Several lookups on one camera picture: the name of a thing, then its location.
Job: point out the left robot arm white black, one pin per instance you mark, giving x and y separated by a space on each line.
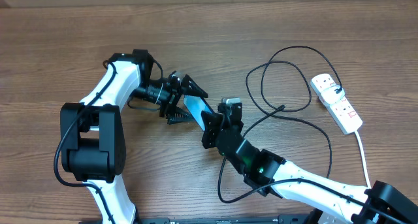
92 150

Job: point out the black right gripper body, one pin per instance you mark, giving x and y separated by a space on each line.
240 127

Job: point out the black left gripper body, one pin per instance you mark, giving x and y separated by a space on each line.
172 96

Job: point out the white charger plug adapter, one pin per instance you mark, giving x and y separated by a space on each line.
331 95

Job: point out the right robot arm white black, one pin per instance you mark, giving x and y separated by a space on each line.
265 172

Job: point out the Galaxy S24 smartphone blue screen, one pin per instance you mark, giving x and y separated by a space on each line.
197 105

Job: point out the white power strip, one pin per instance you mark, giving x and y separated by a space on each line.
342 112

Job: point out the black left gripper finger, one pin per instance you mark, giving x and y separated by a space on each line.
189 87
178 115

